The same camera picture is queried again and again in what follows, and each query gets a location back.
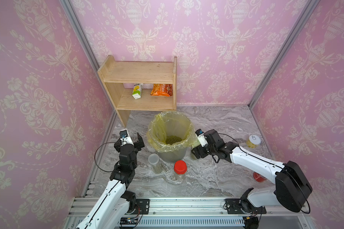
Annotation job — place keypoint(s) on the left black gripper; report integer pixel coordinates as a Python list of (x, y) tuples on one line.
[(136, 144)]

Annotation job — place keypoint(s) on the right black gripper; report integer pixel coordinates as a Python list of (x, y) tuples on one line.
[(200, 149)]

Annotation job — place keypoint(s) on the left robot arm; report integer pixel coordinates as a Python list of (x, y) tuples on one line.
[(116, 200)]

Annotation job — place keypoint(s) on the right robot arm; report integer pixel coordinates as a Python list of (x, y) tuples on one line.
[(291, 189)]

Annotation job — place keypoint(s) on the green mung beans pile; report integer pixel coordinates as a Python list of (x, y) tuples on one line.
[(172, 139)]

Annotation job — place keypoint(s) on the white lid glass jar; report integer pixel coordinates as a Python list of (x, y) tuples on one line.
[(154, 161)]

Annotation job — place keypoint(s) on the white lid yellow jar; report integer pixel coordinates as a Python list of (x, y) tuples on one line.
[(253, 141)]

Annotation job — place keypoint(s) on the red lid glass jar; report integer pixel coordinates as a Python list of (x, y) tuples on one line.
[(180, 169)]

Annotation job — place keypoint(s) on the yellow plastic bin liner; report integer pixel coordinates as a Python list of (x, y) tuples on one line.
[(171, 123)]

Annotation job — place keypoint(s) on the red can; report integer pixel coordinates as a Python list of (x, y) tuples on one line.
[(258, 177)]

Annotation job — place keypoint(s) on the green white juice carton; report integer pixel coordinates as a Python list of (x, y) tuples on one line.
[(137, 91)]

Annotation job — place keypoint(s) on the wooden two-tier shelf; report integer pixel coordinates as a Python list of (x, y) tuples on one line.
[(114, 74)]

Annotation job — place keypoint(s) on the orange snack bag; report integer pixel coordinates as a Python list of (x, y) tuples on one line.
[(162, 90)]

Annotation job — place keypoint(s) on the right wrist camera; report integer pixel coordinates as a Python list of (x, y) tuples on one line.
[(201, 138)]

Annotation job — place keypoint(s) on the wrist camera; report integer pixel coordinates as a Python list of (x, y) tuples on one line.
[(125, 138), (201, 138)]

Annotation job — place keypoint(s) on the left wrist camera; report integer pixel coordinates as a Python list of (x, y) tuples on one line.
[(125, 138)]

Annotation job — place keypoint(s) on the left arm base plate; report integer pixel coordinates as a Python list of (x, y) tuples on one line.
[(139, 206)]

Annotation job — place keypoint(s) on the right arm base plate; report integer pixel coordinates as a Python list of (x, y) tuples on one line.
[(236, 206)]

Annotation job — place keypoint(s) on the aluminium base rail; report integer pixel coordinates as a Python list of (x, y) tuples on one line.
[(208, 212)]

